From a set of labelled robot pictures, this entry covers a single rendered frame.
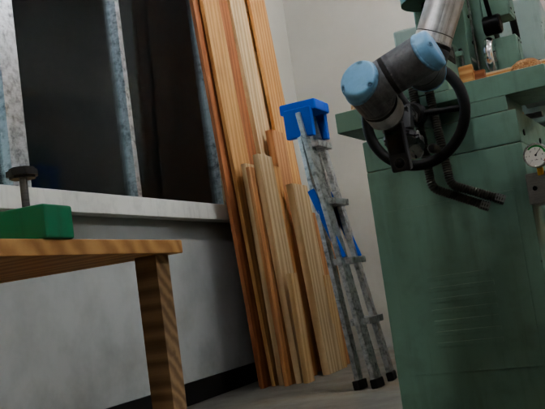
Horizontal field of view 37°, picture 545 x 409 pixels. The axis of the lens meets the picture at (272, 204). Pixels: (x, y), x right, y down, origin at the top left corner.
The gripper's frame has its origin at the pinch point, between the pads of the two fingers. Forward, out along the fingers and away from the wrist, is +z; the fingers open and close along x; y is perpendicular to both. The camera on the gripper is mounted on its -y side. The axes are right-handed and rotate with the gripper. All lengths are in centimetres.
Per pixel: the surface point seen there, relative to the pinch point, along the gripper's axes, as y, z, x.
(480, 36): 59, 41, -8
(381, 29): 204, 211, 92
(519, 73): 27.0, 15.8, -23.5
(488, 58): 46, 34, -12
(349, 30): 207, 208, 112
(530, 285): -24.8, 34.8, -17.2
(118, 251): -48, -80, 23
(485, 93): 24.0, 16.9, -13.9
